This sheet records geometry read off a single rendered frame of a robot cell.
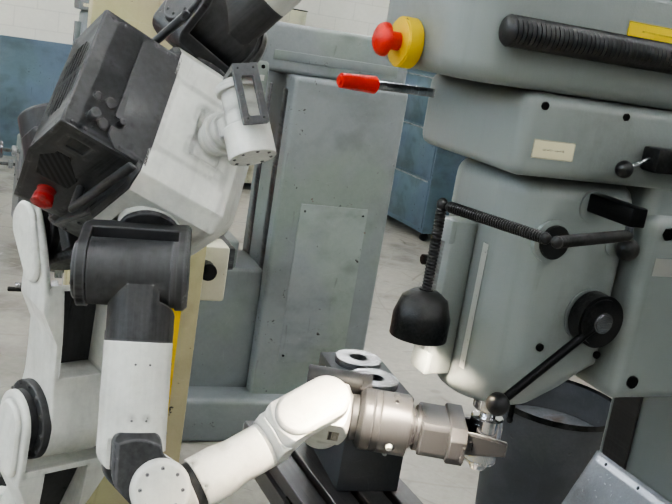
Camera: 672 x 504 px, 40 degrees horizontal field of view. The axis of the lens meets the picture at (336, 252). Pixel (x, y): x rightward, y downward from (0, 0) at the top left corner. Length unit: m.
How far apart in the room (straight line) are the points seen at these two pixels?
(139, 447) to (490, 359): 0.46
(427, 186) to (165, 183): 7.36
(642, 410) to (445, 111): 0.67
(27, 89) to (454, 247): 9.05
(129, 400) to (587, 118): 0.67
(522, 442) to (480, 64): 2.34
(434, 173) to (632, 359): 7.31
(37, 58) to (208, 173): 8.79
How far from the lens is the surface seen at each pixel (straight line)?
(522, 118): 1.11
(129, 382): 1.23
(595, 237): 1.08
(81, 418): 1.73
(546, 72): 1.10
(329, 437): 1.35
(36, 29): 10.08
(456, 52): 1.07
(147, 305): 1.23
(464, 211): 1.10
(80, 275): 1.24
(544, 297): 1.21
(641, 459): 1.68
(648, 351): 1.32
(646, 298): 1.29
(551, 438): 3.25
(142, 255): 1.24
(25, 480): 1.77
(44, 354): 1.70
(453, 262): 1.22
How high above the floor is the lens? 1.76
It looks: 13 degrees down
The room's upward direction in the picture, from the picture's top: 9 degrees clockwise
